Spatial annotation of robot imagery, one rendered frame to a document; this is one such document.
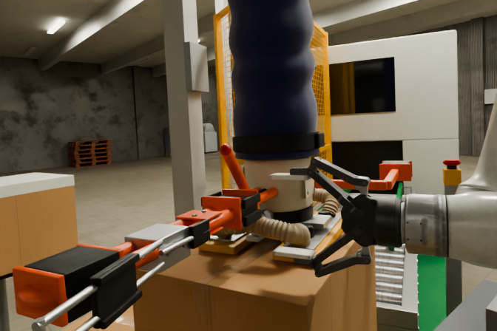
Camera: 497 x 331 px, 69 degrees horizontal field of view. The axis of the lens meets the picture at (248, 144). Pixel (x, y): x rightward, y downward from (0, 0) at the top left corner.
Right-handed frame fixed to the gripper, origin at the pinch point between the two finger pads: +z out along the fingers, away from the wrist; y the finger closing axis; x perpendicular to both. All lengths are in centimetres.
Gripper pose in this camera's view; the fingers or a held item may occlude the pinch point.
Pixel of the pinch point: (279, 213)
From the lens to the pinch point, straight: 65.6
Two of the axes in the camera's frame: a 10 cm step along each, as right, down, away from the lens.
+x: 4.5, -0.7, 8.9
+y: 0.5, 10.0, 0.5
